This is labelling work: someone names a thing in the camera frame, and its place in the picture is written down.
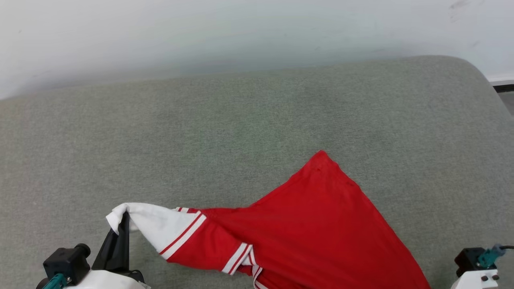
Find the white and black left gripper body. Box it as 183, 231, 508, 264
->
65, 269, 151, 289

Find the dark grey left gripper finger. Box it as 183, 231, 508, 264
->
92, 227, 121, 272
119, 212, 131, 273

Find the teal left camera connector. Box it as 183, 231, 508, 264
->
41, 273, 67, 289

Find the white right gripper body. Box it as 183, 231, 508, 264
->
450, 268, 501, 289

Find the teal camera connector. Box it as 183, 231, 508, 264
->
477, 244, 506, 269
41, 273, 67, 289

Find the red shirt with white trim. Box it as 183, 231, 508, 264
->
106, 150, 431, 289

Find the black and white wall baseboard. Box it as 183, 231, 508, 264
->
487, 73, 514, 93

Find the teal right camera connector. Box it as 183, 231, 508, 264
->
477, 244, 506, 269

